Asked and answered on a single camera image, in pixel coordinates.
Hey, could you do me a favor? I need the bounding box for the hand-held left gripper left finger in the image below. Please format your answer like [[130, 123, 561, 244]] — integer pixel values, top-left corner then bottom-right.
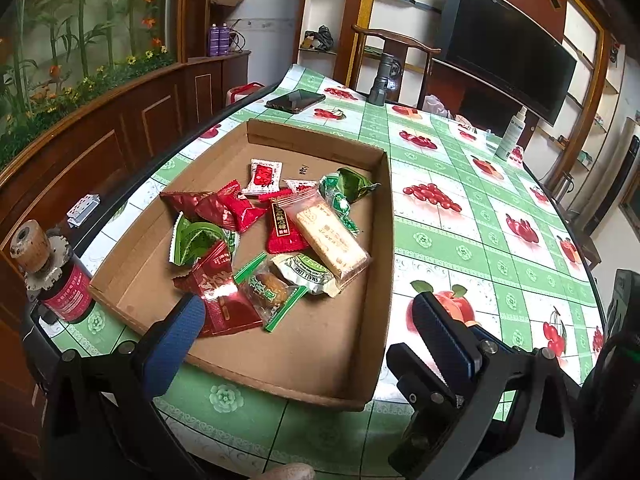
[[45, 293, 208, 480]]

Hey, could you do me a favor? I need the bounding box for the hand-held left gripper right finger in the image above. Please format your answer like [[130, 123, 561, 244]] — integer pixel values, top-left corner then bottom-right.
[[407, 291, 577, 480]]

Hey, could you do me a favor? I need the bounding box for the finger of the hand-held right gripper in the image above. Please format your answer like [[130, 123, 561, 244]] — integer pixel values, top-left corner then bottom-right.
[[386, 341, 460, 477]]

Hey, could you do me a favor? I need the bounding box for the large dark red snack packet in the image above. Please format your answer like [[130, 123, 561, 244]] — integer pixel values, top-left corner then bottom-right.
[[172, 240, 263, 338]]

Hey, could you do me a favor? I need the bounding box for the dark green snack packet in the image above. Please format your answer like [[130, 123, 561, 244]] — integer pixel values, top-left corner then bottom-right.
[[170, 212, 241, 266]]

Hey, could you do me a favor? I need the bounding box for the brown cardboard tray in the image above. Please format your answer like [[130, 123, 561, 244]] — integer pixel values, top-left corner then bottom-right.
[[89, 119, 396, 413]]

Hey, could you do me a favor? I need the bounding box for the clear biscuit packet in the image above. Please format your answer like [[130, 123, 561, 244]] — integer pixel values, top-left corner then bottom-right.
[[272, 191, 373, 281]]

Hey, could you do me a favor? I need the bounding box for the bright red snack packet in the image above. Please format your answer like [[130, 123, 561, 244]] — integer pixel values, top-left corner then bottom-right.
[[216, 180, 268, 233]]

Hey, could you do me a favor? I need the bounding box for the small red white snack packet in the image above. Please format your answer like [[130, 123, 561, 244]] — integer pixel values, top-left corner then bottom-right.
[[282, 178, 318, 196]]

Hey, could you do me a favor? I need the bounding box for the person's left hand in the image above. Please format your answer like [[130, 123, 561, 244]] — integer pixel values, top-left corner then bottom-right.
[[257, 462, 316, 480]]

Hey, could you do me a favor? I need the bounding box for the green clear pastry packet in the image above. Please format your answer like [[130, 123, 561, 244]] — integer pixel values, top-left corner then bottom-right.
[[234, 252, 307, 333]]

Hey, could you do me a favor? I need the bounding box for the dark bottle red label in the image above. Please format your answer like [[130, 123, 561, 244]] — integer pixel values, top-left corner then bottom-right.
[[10, 220, 96, 323]]

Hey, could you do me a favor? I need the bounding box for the small silver metal hinge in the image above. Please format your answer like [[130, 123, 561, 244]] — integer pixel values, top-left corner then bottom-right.
[[66, 192, 101, 227]]

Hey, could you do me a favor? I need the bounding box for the red gold label snack packet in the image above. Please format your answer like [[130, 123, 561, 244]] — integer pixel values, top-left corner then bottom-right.
[[265, 195, 311, 255]]

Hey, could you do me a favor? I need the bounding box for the green white striped snack packet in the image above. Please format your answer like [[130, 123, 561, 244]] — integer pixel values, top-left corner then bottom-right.
[[318, 174, 361, 236]]

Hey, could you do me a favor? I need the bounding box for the white spray bottle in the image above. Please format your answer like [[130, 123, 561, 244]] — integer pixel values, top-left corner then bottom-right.
[[495, 106, 528, 162]]

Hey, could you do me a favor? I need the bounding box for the wooden cabinet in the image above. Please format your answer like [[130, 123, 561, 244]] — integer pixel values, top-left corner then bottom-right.
[[0, 52, 251, 466]]

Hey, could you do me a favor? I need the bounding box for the clear plastic bag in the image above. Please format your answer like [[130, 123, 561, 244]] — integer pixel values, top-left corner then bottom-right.
[[424, 94, 453, 120]]

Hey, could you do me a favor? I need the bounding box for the red white bag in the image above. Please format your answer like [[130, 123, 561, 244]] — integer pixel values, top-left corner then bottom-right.
[[226, 82, 266, 107]]

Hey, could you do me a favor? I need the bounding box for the grey metal flask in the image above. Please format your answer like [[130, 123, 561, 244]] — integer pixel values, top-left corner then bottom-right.
[[368, 52, 402, 107]]

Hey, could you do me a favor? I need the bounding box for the black smartphone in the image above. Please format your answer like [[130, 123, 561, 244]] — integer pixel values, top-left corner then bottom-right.
[[265, 88, 326, 113]]

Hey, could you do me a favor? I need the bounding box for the black flat screen television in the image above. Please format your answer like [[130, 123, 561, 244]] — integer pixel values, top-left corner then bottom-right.
[[435, 0, 578, 128]]

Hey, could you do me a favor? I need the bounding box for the wooden chair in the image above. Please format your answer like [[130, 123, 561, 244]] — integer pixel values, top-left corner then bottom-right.
[[347, 23, 442, 111]]

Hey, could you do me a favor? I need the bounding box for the plant mural panel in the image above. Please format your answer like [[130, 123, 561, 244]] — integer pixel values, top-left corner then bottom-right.
[[0, 0, 181, 171]]

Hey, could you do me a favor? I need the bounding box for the wooden wall shelf unit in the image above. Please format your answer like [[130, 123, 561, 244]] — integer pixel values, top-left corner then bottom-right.
[[535, 0, 626, 186]]

